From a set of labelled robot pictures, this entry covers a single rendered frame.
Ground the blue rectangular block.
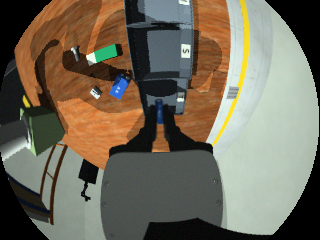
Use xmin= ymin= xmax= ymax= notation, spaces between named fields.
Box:
xmin=109 ymin=73 xmax=131 ymax=99

